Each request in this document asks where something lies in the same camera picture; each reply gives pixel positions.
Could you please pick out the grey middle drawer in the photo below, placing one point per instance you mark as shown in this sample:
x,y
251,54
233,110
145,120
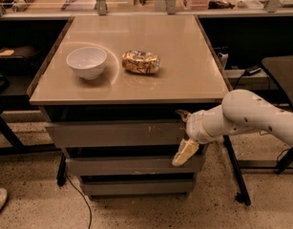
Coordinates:
x,y
131,165

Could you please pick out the black power adapter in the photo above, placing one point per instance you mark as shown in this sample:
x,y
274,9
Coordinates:
x,y
252,70

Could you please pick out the grey top drawer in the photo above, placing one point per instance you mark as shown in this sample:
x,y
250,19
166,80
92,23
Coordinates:
x,y
116,133

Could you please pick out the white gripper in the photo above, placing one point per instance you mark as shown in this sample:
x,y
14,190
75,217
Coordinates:
x,y
196,127

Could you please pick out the grey drawer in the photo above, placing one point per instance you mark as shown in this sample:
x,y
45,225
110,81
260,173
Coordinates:
x,y
144,187
116,133
131,165

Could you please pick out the white bowl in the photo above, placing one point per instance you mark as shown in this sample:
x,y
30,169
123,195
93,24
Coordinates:
x,y
88,62

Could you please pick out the crushed gold can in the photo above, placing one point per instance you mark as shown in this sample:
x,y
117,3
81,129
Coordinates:
x,y
140,62

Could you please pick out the dark round stool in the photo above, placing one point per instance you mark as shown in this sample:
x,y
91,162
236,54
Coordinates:
x,y
281,69

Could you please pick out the grey drawer cabinet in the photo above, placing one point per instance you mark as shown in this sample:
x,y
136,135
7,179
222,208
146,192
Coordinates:
x,y
188,78

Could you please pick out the grey bottom drawer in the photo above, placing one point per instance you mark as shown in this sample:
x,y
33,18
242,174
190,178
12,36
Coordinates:
x,y
144,187

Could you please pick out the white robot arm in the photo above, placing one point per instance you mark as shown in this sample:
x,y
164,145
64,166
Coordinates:
x,y
240,112

